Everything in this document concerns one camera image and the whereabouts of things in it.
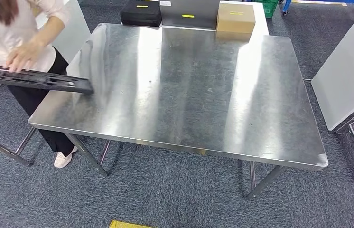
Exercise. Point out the yellow floor tape square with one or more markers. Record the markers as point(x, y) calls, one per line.
point(126, 225)

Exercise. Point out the green plastic crate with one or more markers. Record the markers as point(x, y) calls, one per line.
point(269, 8)

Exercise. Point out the grey metal box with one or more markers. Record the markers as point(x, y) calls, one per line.
point(192, 8)

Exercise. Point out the black case with yellow label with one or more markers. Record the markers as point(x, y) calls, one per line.
point(140, 14)

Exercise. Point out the brown cardboard box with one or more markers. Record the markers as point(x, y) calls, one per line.
point(235, 20)

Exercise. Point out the person's hand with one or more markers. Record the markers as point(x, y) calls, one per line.
point(26, 56)

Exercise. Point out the person's forearm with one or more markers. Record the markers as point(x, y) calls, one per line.
point(49, 31)

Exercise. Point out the black plastic panel part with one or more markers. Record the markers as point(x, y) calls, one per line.
point(38, 81)

